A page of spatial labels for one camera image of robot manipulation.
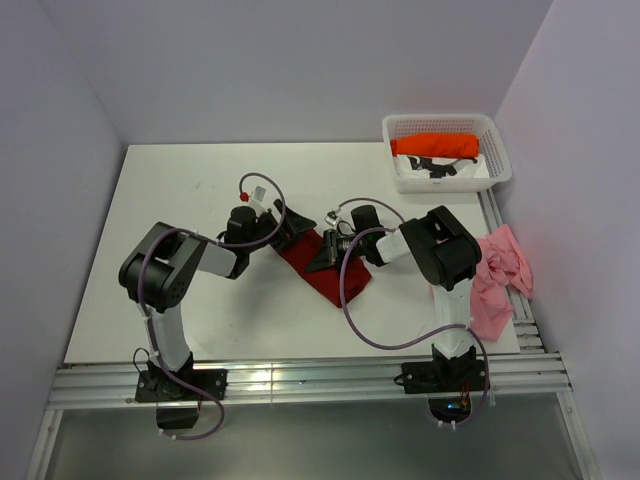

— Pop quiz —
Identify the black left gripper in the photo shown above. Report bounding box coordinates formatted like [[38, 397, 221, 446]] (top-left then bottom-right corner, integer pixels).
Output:
[[245, 199, 316, 253]]

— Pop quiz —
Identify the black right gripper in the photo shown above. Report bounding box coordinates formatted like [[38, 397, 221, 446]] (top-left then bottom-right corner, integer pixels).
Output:
[[306, 228, 368, 274]]

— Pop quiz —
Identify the dark red t shirt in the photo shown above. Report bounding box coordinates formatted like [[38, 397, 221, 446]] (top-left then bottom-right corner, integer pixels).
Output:
[[279, 230, 372, 308]]

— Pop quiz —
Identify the white plastic basket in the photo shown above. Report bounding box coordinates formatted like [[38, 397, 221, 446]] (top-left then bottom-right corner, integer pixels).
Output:
[[382, 113, 512, 194]]

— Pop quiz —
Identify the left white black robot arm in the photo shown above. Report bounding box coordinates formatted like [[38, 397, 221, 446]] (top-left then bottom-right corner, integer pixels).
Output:
[[118, 200, 317, 399]]

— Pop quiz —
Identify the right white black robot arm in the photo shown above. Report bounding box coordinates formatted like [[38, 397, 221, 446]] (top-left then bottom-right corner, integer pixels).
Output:
[[305, 204, 482, 390]]

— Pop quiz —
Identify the white black printed t shirt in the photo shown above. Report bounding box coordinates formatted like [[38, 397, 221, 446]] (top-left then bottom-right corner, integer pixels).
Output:
[[394, 155, 490, 180]]

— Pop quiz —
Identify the rolled orange t shirt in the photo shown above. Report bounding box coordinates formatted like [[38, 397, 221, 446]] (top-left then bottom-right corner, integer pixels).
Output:
[[390, 133, 480, 158]]

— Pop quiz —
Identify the pink t shirt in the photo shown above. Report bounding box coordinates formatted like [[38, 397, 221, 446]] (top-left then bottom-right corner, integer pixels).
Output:
[[471, 224, 533, 342]]

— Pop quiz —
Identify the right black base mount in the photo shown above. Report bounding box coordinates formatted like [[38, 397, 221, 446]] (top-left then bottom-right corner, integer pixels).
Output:
[[393, 346, 490, 430]]

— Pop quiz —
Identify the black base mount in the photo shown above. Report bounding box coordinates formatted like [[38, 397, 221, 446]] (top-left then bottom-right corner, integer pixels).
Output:
[[134, 358, 228, 433], [393, 346, 490, 430]]

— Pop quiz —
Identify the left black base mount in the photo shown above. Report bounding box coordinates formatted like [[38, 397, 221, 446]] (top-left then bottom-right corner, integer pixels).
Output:
[[134, 358, 228, 433]]

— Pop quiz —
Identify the aluminium rail frame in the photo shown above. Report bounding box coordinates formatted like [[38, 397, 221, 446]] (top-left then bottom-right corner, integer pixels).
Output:
[[24, 189, 601, 480]]

